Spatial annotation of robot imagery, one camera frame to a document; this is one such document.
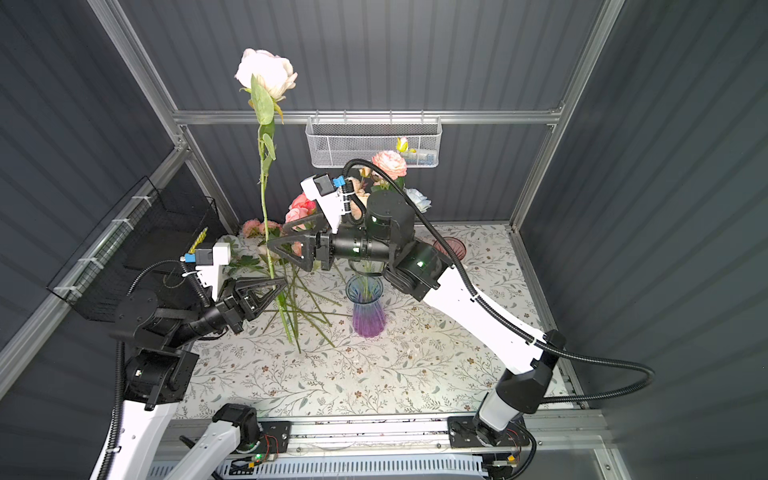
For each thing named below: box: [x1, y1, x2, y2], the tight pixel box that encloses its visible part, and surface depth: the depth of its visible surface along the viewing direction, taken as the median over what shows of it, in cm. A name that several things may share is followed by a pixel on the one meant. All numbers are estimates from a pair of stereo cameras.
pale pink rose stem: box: [235, 48, 298, 344], surface depth 40 cm
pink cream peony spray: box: [370, 150, 407, 192], surface depth 63 cm
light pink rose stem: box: [285, 208, 309, 223], surface depth 66 cm
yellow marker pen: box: [188, 226, 209, 255], surface depth 81 cm
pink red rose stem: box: [289, 192, 317, 215], surface depth 69 cm
